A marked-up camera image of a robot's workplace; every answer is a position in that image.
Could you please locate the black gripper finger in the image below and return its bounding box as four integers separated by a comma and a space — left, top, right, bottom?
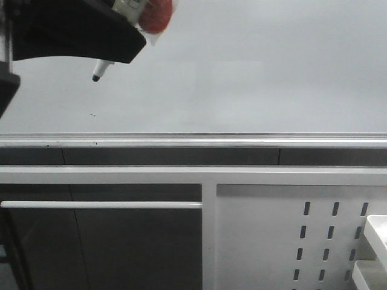
0, 61, 21, 116
10, 0, 146, 63

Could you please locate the white whiteboard marker pen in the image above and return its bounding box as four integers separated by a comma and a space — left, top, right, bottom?
92, 0, 147, 82

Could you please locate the red round magnet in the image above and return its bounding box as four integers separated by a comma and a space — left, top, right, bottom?
138, 0, 175, 46

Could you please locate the large whiteboard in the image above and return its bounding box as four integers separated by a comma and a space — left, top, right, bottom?
1, 1, 386, 147

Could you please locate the white horizontal rod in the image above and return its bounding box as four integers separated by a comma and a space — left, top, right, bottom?
1, 201, 203, 209

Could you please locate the white upper plastic tray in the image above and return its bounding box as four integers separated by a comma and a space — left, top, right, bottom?
363, 215, 387, 268

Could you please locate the white plastic tray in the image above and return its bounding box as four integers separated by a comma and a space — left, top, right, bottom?
352, 260, 387, 290
363, 215, 387, 268

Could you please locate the white lower plastic tray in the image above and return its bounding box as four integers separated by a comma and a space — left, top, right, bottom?
352, 260, 387, 290

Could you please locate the white metal stand frame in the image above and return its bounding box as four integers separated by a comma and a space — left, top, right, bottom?
1, 166, 386, 289

